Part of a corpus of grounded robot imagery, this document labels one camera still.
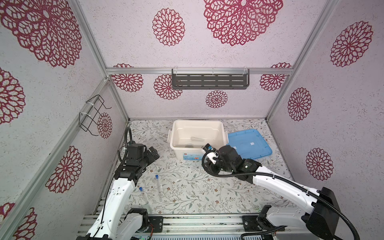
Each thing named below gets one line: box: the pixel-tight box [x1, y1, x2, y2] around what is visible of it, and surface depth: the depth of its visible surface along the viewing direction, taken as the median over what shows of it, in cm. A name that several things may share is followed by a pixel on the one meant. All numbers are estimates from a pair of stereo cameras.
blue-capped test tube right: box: [155, 174, 163, 203], surface depth 87 cm
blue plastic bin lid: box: [226, 129, 273, 160], surface depth 108 cm
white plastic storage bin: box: [167, 119, 229, 161], surface depth 102 cm
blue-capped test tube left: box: [139, 187, 153, 215], surface depth 83 cm
